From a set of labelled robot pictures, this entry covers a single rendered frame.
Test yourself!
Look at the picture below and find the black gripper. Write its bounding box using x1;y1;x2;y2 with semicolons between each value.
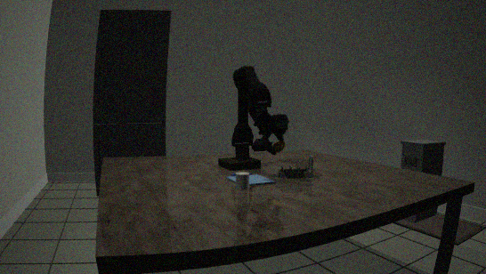
252;114;284;156

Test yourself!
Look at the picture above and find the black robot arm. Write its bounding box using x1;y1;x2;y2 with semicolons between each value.
231;67;289;161

